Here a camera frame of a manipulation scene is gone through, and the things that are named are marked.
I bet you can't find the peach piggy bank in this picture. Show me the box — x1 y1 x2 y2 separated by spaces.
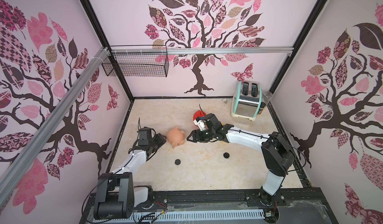
167 127 186 149

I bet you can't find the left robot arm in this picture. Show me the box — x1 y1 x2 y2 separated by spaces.
93 127 167 221

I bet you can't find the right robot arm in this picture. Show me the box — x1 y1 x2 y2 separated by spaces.
187 113 296 200

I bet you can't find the red piggy bank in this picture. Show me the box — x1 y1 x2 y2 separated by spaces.
193 110 206 125

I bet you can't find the mint chrome toaster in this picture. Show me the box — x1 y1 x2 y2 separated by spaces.
230 80 263 121

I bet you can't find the glass jar behind toaster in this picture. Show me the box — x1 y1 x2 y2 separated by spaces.
258 91 273 115

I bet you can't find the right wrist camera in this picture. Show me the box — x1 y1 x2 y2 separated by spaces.
193 116 207 131

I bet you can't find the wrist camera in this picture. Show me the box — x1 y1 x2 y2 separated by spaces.
193 116 207 131
138 127 156 146

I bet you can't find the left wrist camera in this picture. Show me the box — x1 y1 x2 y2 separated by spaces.
138 127 156 146

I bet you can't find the white slotted cable duct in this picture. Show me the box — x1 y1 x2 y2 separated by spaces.
131 209 266 224

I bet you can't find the black wire basket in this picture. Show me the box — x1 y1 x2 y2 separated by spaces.
102 44 170 77

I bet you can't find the back aluminium rail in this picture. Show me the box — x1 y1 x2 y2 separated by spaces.
112 46 294 55

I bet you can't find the aluminium rail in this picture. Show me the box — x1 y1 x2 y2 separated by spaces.
1 47 110 206
112 46 294 55

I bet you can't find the left aluminium rail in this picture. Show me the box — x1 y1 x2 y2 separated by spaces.
1 47 110 206

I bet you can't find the black base frame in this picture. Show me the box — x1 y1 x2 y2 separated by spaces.
79 187 339 224

